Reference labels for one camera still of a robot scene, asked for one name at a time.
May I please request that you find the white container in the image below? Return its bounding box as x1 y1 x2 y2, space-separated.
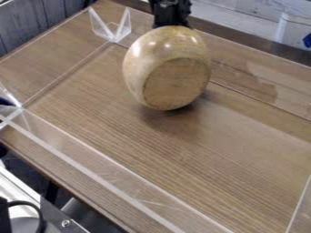
274 12 311 51

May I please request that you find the clear acrylic corner bracket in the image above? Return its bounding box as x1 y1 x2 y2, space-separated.
88 7 130 43

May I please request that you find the clear acrylic front barrier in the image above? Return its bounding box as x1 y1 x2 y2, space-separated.
0 83 311 233

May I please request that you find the black cable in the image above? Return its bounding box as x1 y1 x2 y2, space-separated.
0 197 46 233

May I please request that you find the grey metal bracket with screw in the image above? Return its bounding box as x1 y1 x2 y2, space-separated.
40 198 89 233

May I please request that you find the light wooden bowl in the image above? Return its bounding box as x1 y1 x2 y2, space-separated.
122 25 210 110

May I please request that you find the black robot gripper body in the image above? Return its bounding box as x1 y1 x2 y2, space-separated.
148 0 192 28

